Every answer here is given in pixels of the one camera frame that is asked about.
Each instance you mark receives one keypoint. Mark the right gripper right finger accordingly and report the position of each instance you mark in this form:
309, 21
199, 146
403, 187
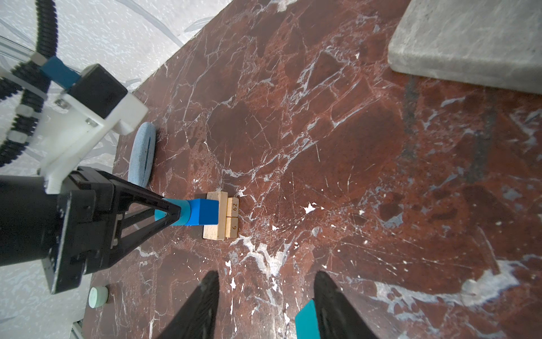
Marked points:
336, 317

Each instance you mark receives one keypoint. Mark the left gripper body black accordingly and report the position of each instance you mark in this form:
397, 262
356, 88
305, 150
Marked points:
71, 233

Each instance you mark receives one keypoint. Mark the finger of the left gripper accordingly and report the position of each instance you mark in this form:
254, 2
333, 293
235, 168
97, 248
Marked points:
134, 204

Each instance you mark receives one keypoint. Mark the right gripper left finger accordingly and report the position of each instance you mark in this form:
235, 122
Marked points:
197, 317

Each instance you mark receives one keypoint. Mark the teal triangular roof block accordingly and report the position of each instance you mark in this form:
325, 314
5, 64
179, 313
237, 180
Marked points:
306, 322

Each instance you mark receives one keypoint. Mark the teal cylinder block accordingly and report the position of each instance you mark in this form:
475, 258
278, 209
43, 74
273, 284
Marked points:
183, 209

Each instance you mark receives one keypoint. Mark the blue cube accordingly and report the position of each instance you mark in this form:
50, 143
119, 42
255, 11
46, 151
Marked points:
203, 212

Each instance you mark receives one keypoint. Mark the light wood block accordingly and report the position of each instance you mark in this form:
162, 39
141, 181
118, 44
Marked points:
217, 232
232, 218

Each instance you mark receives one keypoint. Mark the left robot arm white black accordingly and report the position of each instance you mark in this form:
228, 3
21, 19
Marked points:
37, 93

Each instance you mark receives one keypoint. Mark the grey rectangular sponge block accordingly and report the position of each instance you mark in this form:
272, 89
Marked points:
488, 43

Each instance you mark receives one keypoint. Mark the grey-blue glasses case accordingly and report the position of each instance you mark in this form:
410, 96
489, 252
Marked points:
142, 155

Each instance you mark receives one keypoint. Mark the pale green round disc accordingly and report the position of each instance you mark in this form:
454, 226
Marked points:
98, 296

